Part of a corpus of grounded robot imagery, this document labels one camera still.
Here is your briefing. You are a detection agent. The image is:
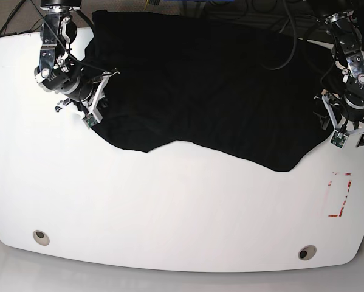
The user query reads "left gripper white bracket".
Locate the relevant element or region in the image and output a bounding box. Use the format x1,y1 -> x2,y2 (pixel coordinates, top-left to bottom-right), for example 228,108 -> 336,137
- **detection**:
314,89 -> 364,147

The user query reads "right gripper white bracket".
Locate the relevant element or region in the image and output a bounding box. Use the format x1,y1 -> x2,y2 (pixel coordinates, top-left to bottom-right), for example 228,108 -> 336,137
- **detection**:
54,70 -> 121,130

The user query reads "black t-shirt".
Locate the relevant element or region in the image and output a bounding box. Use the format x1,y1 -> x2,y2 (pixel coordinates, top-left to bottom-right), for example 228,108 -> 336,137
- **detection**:
84,10 -> 333,172

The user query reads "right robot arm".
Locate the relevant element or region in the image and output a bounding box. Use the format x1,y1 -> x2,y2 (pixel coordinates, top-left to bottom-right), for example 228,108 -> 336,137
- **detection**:
34,1 -> 119,128

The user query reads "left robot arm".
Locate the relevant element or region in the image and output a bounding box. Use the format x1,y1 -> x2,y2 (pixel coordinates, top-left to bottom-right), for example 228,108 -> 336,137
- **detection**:
307,1 -> 364,148

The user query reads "red tape rectangle marking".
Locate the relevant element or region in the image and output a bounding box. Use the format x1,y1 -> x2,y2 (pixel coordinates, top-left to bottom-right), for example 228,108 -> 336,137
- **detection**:
325,172 -> 352,218

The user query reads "right table grommet hole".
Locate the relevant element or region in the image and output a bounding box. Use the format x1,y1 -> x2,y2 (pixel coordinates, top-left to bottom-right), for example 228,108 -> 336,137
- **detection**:
298,245 -> 317,261

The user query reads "table grommet hole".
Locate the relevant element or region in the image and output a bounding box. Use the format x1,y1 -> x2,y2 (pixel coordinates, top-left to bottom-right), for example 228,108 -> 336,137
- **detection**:
298,245 -> 317,261
33,230 -> 50,246

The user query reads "left table grommet hole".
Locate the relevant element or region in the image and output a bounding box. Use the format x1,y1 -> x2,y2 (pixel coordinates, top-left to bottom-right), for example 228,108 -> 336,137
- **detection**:
33,230 -> 50,246

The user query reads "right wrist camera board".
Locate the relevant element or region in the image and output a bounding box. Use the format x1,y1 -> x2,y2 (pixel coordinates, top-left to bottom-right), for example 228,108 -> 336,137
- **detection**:
82,113 -> 99,129

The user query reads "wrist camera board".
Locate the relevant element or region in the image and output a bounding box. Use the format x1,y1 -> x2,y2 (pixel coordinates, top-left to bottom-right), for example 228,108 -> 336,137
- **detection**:
330,130 -> 348,149
82,113 -> 99,129

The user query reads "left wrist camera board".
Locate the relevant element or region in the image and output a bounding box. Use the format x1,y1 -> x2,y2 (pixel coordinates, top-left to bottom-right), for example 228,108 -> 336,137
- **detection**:
330,130 -> 348,149

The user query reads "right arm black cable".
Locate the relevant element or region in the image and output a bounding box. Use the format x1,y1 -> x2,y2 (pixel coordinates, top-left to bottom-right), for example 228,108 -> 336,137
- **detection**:
26,0 -> 109,75

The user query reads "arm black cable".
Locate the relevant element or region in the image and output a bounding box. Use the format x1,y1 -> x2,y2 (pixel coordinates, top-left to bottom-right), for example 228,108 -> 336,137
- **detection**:
26,0 -> 109,75
260,0 -> 340,71

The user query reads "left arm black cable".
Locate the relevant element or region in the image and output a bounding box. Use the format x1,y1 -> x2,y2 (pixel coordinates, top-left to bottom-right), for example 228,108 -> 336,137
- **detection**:
260,0 -> 340,71

